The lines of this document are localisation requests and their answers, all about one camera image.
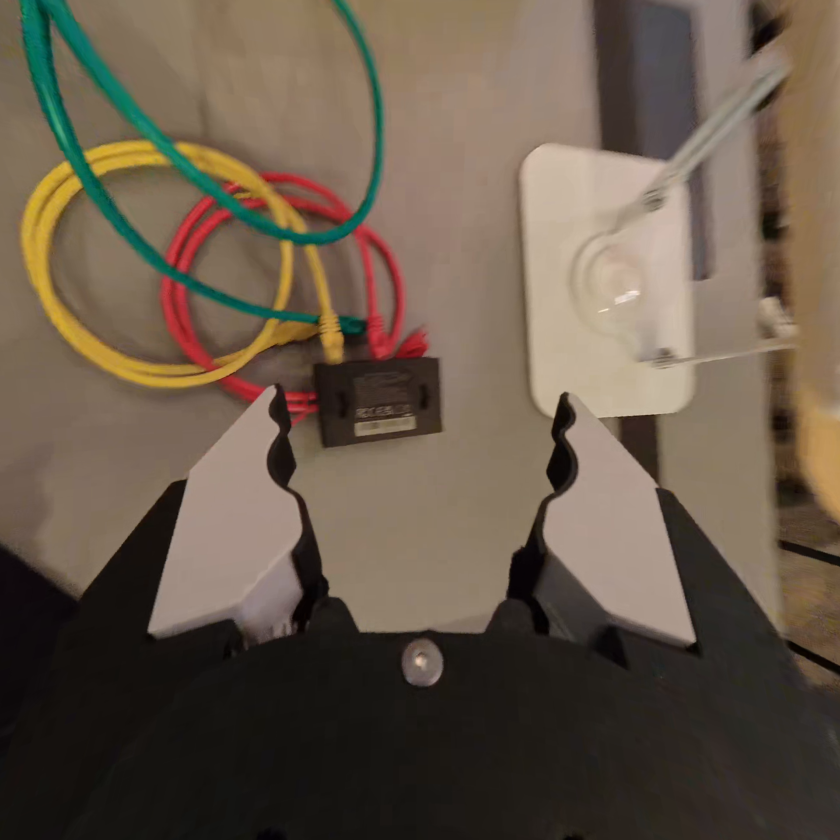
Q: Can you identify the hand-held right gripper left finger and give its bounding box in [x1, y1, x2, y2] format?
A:
[147, 385, 328, 644]

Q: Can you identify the green ethernet cable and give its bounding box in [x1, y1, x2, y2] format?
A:
[20, 0, 385, 337]

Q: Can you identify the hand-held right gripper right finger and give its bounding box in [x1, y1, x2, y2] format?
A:
[507, 391, 698, 651]

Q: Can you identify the wooden display board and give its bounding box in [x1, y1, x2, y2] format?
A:
[777, 0, 840, 519]

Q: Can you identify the yellow ethernet cable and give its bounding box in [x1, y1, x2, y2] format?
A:
[21, 140, 345, 389]

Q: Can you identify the black network switch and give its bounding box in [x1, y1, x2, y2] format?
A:
[313, 356, 444, 449]

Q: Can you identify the red ethernet cable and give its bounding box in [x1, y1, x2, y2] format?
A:
[161, 172, 431, 424]

